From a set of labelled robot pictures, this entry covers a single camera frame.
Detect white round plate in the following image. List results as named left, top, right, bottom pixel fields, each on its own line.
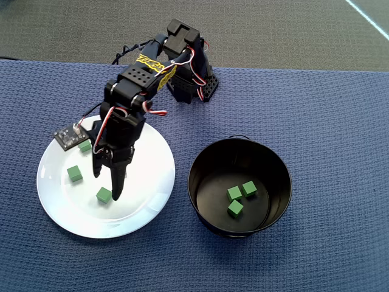
left=36, top=114, right=176, bottom=240

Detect red white servo wire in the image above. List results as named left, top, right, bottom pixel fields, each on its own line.
left=185, top=39, right=210, bottom=101
left=92, top=106, right=130, bottom=155
left=142, top=102, right=168, bottom=117

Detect black metal bucket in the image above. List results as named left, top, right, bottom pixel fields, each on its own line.
left=187, top=134, right=293, bottom=238

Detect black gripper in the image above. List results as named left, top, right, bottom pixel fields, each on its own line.
left=91, top=105, right=145, bottom=202

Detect blue woven table cloth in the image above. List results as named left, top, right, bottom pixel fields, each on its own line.
left=0, top=59, right=389, bottom=292

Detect black base cable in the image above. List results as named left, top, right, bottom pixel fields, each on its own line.
left=111, top=45, right=143, bottom=66

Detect white floor tape line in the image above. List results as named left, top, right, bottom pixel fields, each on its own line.
left=345, top=0, right=389, bottom=37

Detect black wrist camera board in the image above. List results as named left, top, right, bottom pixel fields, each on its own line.
left=53, top=123, right=89, bottom=151

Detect black camera cable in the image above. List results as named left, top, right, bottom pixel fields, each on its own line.
left=75, top=38, right=156, bottom=131

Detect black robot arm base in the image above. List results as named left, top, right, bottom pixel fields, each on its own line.
left=166, top=65, right=219, bottom=105

